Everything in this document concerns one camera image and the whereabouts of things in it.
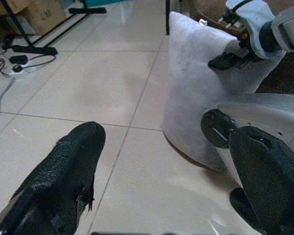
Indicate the black thin furniture leg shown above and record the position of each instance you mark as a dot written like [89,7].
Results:
[167,17]

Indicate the white power strip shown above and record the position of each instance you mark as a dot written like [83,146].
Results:
[27,65]

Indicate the black metal floor stand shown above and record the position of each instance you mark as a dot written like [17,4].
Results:
[34,49]

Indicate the dark brown rug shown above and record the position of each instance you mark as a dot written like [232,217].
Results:
[286,73]

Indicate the brown cardboard box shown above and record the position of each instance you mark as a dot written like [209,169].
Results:
[44,14]

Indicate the black round plug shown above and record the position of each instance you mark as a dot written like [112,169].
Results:
[17,68]

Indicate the brown wooden strip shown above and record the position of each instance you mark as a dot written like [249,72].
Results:
[215,23]

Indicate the teal fabric item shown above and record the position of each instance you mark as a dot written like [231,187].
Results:
[100,2]

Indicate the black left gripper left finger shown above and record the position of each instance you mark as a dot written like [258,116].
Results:
[61,169]

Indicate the black power adapter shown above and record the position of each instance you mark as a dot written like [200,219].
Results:
[18,58]

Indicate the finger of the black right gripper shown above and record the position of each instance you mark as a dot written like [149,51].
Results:
[225,61]

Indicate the white pillow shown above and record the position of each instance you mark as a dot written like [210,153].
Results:
[193,80]

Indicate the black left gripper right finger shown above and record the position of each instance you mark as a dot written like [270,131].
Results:
[272,181]

